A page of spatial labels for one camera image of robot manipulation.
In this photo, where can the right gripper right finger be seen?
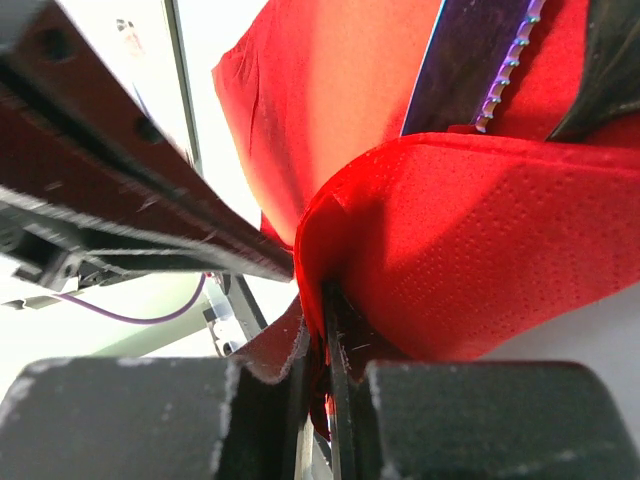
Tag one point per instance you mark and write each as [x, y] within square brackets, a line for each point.
[395, 418]

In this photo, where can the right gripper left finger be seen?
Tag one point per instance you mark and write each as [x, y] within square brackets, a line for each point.
[240, 417]

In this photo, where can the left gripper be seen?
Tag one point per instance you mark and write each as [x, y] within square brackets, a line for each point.
[90, 188]

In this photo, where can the red paper napkin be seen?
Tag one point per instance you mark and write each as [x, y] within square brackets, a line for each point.
[447, 243]

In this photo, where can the metal tray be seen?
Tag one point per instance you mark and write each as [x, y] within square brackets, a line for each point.
[174, 24]

